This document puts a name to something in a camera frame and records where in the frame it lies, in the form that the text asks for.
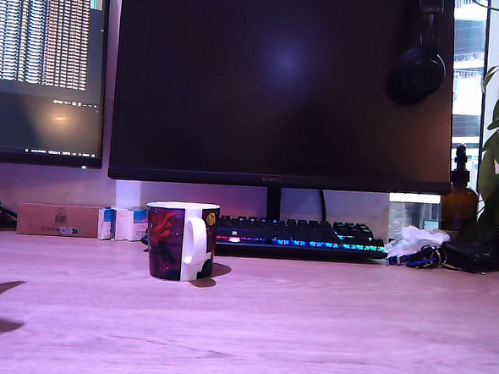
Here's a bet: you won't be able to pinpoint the keys with blue strap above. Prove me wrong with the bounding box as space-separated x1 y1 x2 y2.
387 241 449 271

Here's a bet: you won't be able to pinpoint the black monitor showing text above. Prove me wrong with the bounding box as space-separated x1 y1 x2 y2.
0 0 112 170

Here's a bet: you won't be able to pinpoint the black monitor cable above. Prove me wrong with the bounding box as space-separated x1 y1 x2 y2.
317 189 330 223

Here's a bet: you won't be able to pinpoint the printed mug with white handle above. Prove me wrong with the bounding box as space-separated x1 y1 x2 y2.
141 199 222 284

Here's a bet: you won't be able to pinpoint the black window frame bar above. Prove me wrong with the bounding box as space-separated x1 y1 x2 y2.
473 0 494 198

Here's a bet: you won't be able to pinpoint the large black computer monitor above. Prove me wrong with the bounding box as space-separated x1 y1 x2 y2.
104 0 463 232

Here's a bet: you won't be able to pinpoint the black wallet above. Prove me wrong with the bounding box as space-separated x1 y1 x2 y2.
438 239 499 275

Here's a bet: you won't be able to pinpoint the small white blue box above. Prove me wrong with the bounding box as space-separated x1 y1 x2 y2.
96 206 117 241
112 206 134 243
129 207 150 243

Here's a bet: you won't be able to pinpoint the black backlit keyboard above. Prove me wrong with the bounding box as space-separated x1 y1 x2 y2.
213 212 392 265

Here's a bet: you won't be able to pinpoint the crumpled white tissue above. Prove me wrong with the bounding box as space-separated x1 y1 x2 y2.
383 223 452 261

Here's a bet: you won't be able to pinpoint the white rectangular block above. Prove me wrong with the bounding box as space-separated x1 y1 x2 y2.
112 179 143 210

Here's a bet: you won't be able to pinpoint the black over-ear headphones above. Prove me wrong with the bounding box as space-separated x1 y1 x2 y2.
384 0 452 109

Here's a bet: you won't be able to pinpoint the brown cardboard box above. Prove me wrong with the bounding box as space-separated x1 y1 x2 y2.
14 201 101 239

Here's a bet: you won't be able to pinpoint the amber pump bottle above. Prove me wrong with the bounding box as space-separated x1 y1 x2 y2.
439 142 483 234

